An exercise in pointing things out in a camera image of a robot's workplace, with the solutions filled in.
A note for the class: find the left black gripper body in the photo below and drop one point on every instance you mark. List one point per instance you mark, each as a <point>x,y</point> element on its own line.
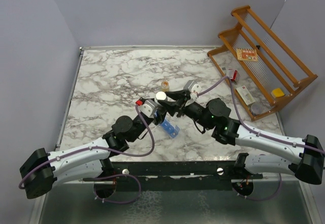
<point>158,120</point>

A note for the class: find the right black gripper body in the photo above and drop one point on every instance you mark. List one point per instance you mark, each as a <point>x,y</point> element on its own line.
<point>191,110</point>

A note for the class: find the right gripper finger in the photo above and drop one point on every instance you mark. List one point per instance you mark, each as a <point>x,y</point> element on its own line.
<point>173,107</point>
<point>178,95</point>

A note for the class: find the small amber pill bottle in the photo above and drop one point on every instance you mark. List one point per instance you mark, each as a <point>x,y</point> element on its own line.
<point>165,86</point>

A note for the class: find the white pill bottle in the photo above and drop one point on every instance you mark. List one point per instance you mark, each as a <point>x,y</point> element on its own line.
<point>160,96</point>

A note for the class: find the blue weekly pill organizer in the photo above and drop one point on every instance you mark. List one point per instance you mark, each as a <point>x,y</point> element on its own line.
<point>169,129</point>

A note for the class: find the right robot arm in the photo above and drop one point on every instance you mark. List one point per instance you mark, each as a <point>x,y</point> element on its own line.
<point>300,157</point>

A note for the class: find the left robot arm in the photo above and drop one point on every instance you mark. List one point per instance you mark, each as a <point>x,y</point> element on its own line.
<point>43,170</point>

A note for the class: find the red white medicine box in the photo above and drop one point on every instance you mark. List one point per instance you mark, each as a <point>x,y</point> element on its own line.
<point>233,74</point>

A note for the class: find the orange snack packet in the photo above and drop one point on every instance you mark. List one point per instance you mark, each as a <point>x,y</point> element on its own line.
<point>247,54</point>

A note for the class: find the wooden tiered shelf rack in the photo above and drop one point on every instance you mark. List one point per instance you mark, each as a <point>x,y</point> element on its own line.
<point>277,65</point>

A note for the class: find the yellow lidded jar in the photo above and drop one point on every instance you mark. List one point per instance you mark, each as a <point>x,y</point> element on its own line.
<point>277,93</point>

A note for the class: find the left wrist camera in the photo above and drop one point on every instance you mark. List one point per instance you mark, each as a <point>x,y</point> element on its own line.
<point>147,109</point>

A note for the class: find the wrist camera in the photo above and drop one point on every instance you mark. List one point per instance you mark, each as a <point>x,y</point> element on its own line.
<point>147,109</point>
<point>194,89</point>

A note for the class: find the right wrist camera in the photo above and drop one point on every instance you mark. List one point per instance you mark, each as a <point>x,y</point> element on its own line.
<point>194,89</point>

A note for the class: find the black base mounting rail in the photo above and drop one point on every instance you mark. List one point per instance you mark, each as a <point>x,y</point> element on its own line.
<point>191,175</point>

